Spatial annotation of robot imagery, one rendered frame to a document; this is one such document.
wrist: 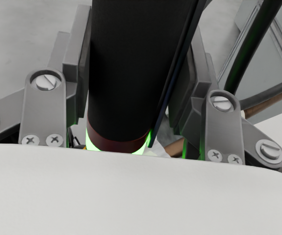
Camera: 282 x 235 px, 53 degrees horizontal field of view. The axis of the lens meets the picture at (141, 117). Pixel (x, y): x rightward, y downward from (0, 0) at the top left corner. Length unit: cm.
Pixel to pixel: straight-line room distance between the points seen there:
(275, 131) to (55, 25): 250
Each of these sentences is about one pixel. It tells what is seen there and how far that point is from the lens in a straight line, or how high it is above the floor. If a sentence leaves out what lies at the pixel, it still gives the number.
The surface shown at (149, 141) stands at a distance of 15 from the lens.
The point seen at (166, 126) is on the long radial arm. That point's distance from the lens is 65.
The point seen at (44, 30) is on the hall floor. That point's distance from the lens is 282.
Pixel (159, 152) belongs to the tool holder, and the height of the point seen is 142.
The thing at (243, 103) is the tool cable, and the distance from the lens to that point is 27.
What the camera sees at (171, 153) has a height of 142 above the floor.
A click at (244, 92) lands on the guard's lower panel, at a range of 159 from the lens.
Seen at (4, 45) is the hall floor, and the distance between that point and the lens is 267.
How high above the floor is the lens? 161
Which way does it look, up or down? 50 degrees down
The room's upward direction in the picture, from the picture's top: 15 degrees clockwise
